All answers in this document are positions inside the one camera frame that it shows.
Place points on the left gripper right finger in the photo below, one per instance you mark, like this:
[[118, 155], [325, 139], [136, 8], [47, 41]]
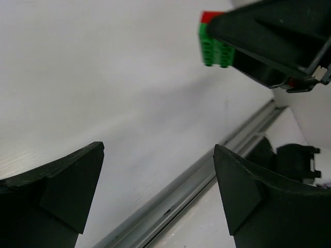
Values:
[[265, 209]]

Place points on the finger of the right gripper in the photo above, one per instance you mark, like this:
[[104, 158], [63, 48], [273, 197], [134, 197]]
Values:
[[261, 69], [289, 36]]

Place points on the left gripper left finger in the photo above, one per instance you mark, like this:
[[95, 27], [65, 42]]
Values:
[[48, 206]]

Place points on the red green arched lego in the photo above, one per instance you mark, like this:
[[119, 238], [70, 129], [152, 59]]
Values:
[[213, 52]]

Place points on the aluminium front rail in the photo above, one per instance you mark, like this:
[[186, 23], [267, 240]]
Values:
[[143, 227]]

